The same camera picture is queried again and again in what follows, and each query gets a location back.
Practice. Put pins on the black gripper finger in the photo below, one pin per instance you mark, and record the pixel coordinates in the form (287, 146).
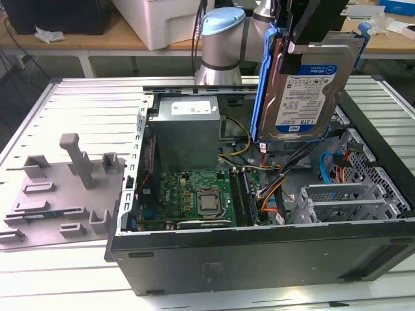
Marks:
(290, 61)

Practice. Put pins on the hard disk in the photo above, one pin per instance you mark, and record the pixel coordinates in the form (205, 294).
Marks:
(301, 97)

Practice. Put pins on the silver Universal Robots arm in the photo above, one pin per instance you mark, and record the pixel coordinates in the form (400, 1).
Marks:
(220, 42)

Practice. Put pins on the silver disk bay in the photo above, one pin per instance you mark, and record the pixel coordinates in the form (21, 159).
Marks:
(337, 191)

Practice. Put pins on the clear plastic bags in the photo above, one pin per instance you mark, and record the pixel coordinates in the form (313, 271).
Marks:
(382, 24)

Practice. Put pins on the wooden desk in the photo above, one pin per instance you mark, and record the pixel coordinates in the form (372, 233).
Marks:
(389, 42)
(97, 42)

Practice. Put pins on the silver drive cage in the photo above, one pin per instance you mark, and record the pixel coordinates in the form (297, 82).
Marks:
(285, 148)

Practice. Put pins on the blue cardboard box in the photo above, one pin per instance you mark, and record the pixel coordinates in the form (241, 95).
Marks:
(398, 6)

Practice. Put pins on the grey power supply unit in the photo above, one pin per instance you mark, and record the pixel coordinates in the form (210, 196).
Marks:
(184, 136)

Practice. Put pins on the white plastic box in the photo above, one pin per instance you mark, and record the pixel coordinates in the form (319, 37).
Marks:
(152, 22)

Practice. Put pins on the silver CPU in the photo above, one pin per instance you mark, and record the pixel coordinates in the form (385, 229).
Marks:
(209, 202)

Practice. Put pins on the green motherboard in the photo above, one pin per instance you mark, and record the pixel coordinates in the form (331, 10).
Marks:
(181, 191)

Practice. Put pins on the CPU socket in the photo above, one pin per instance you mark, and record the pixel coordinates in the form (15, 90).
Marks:
(196, 214)

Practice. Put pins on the black open PC case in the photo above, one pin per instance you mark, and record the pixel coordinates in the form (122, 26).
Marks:
(259, 259)

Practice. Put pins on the blue VGA port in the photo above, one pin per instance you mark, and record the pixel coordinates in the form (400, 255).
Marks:
(150, 216)

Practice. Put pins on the large black equipment case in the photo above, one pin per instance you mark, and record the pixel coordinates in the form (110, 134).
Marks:
(58, 16)

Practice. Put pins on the crumpled white paper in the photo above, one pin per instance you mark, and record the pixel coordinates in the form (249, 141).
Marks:
(48, 35)

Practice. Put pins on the grey parts rack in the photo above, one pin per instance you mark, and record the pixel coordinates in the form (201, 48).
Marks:
(65, 201)

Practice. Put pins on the green RAM stick with label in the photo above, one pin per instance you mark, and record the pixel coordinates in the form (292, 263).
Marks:
(45, 216)

